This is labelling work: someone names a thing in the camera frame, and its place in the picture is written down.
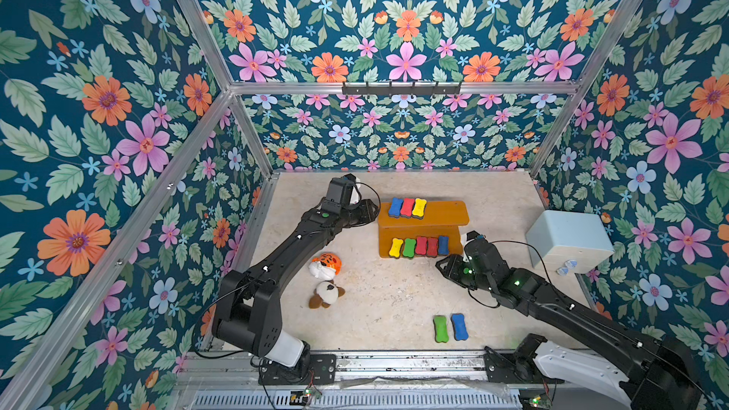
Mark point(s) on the orange wooden two-tier shelf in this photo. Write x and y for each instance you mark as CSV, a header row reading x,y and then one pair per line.
x,y
443,217

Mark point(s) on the red eraser bottom right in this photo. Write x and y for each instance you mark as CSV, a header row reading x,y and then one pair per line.
x,y
432,247

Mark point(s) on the yellow eraser top shelf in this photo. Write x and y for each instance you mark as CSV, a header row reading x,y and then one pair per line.
x,y
418,209

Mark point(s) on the red eraser bottom left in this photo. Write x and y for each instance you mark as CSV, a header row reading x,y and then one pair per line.
x,y
421,246

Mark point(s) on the yellow eraser bottom shelf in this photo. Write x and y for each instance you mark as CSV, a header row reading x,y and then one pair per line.
x,y
395,250

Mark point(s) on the yellow eraser shelf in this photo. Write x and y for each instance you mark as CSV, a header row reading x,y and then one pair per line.
x,y
395,250
418,209

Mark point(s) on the light blue box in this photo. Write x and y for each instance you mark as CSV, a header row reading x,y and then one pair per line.
x,y
568,242

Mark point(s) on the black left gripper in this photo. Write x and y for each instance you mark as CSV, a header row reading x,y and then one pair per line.
x,y
367,214

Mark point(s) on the green eraser shelf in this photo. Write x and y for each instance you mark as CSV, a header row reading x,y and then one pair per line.
x,y
409,248
441,329

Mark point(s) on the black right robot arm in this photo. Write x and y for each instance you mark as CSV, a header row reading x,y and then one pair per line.
x,y
627,366

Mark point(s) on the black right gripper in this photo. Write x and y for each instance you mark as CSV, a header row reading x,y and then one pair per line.
x,y
453,265

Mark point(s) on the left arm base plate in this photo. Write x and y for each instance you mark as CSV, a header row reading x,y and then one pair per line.
x,y
312,369

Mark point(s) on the green eraser bottom shelf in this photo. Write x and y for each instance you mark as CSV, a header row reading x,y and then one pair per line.
x,y
409,248

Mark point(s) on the black wall hook rail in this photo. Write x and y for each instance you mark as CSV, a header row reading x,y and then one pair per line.
x,y
391,89

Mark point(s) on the red eraser top shelf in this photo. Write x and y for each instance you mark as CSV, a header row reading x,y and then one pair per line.
x,y
407,208

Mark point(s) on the brown white dog plush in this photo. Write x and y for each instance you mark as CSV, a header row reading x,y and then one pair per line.
x,y
326,294

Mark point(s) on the green eraser top shelf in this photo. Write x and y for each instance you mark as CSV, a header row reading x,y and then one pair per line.
x,y
441,329

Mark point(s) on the blue eraser bottom shelf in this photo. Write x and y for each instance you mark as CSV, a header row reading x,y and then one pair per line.
x,y
443,245

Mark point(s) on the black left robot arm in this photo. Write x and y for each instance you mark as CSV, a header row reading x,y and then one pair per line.
x,y
248,311

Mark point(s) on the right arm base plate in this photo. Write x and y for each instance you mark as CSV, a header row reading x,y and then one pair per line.
x,y
517,366

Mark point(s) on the metal front rail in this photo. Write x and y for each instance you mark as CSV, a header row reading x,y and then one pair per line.
x,y
409,379

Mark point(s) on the orange tiger plush toy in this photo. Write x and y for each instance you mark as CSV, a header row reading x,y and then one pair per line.
x,y
326,266

